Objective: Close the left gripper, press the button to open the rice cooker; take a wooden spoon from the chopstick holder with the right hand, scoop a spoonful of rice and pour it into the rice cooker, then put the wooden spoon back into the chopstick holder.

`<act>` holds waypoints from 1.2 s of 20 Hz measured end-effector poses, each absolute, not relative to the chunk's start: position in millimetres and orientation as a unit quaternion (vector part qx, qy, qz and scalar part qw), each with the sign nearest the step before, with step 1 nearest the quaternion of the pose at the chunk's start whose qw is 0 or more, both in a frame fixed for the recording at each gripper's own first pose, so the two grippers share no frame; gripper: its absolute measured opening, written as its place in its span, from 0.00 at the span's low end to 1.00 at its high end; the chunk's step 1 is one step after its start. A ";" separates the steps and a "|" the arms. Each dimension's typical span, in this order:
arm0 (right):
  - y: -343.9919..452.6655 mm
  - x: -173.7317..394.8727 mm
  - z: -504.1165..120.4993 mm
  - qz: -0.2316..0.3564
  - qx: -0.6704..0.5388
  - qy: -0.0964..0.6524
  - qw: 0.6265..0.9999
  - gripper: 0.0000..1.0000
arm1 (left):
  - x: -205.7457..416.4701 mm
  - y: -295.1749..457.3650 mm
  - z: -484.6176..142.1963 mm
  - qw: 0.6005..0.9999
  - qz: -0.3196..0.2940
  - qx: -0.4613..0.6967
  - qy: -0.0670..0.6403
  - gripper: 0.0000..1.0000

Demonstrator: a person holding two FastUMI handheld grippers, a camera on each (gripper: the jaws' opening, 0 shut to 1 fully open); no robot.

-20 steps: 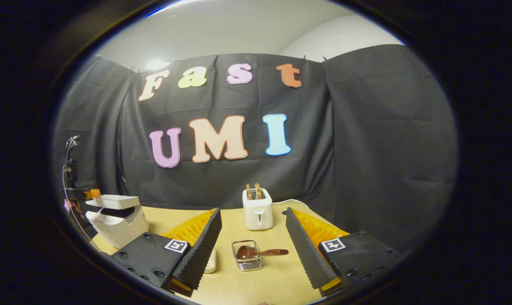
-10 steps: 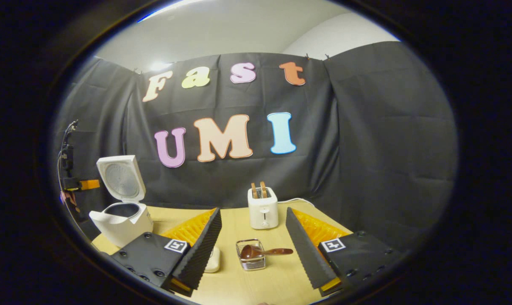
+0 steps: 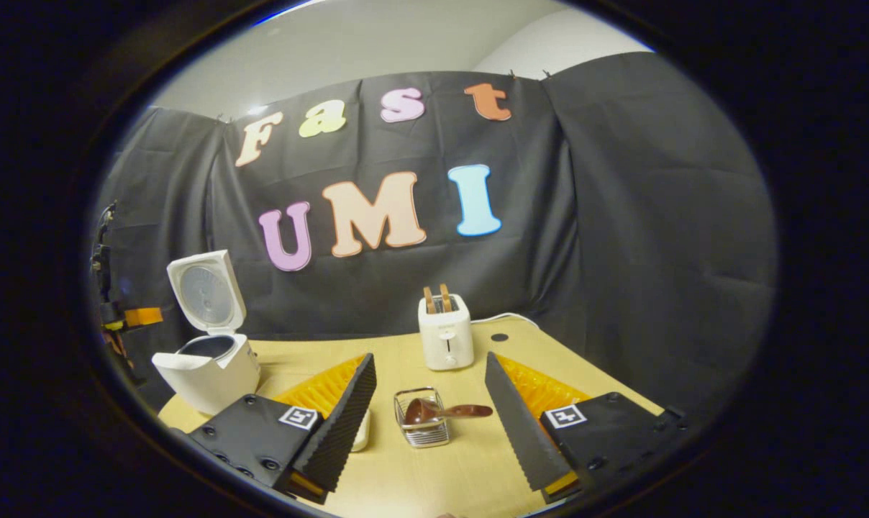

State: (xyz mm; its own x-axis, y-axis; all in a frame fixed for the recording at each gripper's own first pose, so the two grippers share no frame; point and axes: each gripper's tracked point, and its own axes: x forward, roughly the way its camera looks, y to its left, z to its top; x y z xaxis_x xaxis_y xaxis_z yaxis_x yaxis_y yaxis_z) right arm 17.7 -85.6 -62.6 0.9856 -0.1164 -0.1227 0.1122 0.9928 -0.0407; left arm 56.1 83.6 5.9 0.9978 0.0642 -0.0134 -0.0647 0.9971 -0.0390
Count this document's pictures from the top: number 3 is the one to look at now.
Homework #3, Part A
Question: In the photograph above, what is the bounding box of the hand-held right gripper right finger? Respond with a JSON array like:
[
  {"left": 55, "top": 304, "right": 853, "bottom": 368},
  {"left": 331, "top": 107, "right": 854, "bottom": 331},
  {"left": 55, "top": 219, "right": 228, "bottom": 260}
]
[{"left": 485, "top": 351, "right": 687, "bottom": 504}]

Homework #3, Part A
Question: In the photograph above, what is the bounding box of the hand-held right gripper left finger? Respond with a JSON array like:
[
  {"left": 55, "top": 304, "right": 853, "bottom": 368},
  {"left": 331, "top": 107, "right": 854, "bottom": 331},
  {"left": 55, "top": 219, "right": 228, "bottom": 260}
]
[{"left": 188, "top": 353, "right": 378, "bottom": 504}]

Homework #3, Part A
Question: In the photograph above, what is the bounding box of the brown wooden spoon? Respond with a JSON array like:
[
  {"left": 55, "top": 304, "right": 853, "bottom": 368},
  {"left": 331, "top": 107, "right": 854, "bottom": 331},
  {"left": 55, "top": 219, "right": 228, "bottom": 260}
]
[{"left": 404, "top": 398, "right": 493, "bottom": 425}]

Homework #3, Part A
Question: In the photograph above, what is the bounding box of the white rice cooker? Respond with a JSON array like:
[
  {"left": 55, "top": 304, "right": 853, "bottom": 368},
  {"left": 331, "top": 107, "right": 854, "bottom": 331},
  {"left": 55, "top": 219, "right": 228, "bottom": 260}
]
[{"left": 152, "top": 250, "right": 261, "bottom": 417}]

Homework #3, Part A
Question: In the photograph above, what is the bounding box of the metal wire chopstick holder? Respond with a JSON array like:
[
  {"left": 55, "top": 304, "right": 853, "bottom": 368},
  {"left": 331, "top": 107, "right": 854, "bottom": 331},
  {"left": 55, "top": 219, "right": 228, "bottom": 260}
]
[{"left": 393, "top": 387, "right": 451, "bottom": 449}]

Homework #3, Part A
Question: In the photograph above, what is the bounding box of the white toaster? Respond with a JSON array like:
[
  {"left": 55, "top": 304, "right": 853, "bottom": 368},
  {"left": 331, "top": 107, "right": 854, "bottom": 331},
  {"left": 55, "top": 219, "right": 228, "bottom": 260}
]
[{"left": 418, "top": 294, "right": 475, "bottom": 372}]

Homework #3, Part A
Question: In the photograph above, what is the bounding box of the black backdrop cloth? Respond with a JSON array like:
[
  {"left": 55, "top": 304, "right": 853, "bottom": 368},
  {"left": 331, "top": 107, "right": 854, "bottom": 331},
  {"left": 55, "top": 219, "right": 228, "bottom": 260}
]
[{"left": 89, "top": 52, "right": 777, "bottom": 425}]

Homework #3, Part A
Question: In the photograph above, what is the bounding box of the white toaster cable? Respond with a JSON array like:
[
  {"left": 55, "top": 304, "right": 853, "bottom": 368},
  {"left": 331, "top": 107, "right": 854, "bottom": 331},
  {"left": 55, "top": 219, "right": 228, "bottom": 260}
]
[{"left": 470, "top": 312, "right": 540, "bottom": 328}]

